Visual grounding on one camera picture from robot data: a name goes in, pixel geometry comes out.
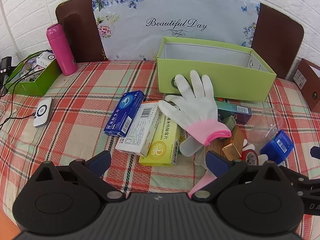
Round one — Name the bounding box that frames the small gold box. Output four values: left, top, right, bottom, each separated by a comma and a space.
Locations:
222, 143, 242, 160

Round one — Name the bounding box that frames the small blue box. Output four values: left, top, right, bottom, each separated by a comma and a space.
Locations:
260, 129, 294, 162

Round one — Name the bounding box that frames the light green cardboard box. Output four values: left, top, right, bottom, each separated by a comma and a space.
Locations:
156, 37, 277, 102

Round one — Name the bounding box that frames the dark blue purple carton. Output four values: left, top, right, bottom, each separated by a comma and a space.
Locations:
216, 101, 252, 125

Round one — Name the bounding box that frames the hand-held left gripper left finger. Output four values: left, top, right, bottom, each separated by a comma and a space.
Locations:
32, 151, 127, 203

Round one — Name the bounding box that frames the blue medicine box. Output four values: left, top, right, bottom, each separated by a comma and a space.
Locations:
103, 90, 145, 137

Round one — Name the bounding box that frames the translucent plastic cup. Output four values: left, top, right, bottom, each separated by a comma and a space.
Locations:
179, 135, 204, 157

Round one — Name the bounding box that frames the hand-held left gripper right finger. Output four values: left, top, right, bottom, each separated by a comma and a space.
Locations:
191, 151, 288, 203

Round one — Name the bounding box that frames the dark green open box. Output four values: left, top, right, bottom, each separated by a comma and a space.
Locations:
5, 55, 62, 97

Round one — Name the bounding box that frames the small white box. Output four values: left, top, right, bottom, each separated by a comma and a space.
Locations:
36, 52, 56, 68

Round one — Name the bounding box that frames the white glove with pink cuff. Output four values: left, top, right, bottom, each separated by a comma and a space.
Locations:
158, 70, 232, 145

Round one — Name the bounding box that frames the brown gift box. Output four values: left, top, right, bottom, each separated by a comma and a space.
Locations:
292, 58, 320, 112

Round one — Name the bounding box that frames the red tape roll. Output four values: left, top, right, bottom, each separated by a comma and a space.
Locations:
241, 149, 258, 166

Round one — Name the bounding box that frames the small green packet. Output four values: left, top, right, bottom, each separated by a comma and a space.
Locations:
221, 115, 238, 132

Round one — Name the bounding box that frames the pink thermos bottle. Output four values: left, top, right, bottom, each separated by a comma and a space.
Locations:
46, 23, 78, 76

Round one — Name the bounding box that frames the white medicine box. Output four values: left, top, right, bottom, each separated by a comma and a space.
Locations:
115, 101, 160, 157

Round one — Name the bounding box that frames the black cable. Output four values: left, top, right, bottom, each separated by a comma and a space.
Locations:
0, 114, 38, 130
0, 51, 52, 98

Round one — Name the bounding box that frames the brown kraft box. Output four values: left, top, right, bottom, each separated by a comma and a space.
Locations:
204, 126, 244, 165

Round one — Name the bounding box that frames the white pocket router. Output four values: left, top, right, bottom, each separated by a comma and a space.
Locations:
33, 97, 53, 128

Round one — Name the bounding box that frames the floral print cushion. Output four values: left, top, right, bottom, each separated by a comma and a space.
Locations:
91, 0, 260, 62

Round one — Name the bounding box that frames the clear plastic cup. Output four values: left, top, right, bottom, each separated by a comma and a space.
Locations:
250, 107, 285, 153

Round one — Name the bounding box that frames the black device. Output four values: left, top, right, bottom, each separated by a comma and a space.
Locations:
0, 56, 13, 85

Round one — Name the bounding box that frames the yellow medicine box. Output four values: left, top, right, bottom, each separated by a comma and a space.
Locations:
139, 110, 182, 167

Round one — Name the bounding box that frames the brown chair back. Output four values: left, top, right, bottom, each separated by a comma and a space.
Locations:
55, 0, 109, 63
250, 2, 305, 80

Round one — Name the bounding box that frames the plaid tablecloth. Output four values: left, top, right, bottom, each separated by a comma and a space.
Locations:
0, 60, 320, 240

